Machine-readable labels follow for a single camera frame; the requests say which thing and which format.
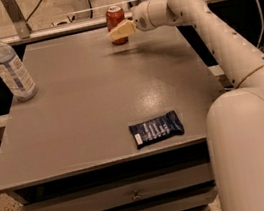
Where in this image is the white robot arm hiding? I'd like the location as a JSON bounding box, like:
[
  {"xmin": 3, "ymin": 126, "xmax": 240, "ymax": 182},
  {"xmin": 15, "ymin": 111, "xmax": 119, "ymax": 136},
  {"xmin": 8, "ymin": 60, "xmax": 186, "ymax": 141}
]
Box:
[{"xmin": 108, "ymin": 0, "xmax": 264, "ymax": 211}]

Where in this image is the grey drawer cabinet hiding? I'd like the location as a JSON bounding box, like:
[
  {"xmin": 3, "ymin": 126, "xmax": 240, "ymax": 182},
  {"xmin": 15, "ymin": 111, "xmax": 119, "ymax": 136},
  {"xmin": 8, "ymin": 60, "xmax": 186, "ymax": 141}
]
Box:
[{"xmin": 0, "ymin": 26, "xmax": 222, "ymax": 211}]

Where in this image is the dark blue snack packet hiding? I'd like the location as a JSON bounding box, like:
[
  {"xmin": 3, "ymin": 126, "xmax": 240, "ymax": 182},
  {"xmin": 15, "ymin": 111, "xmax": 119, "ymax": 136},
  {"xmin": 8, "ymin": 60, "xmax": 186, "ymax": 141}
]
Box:
[{"xmin": 129, "ymin": 111, "xmax": 184, "ymax": 149}]

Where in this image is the clear plastic water bottle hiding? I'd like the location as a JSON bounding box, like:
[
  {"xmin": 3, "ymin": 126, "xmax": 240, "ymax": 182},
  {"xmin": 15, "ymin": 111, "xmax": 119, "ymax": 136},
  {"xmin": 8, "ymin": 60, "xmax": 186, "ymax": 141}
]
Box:
[{"xmin": 0, "ymin": 41, "xmax": 38, "ymax": 101}]

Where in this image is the grey metal railing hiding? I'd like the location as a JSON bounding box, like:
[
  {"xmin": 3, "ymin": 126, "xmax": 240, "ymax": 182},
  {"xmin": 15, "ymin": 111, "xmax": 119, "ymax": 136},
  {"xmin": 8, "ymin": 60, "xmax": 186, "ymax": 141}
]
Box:
[{"xmin": 0, "ymin": 0, "xmax": 144, "ymax": 45}]

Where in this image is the top grey drawer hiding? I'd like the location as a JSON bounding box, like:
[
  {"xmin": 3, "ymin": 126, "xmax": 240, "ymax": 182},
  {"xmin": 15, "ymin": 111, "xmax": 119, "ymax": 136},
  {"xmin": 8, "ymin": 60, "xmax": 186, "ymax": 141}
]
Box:
[{"xmin": 21, "ymin": 162, "xmax": 214, "ymax": 211}]

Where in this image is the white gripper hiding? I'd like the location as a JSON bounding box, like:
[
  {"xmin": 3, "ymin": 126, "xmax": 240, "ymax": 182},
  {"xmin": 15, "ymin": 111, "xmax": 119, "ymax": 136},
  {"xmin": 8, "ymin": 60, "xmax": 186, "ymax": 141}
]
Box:
[{"xmin": 107, "ymin": 2, "xmax": 153, "ymax": 42}]

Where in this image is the red coke can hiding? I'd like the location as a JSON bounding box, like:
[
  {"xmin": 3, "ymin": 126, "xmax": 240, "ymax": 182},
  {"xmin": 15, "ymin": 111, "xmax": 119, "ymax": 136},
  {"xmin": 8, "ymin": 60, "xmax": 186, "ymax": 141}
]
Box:
[{"xmin": 103, "ymin": 3, "xmax": 131, "ymax": 47}]

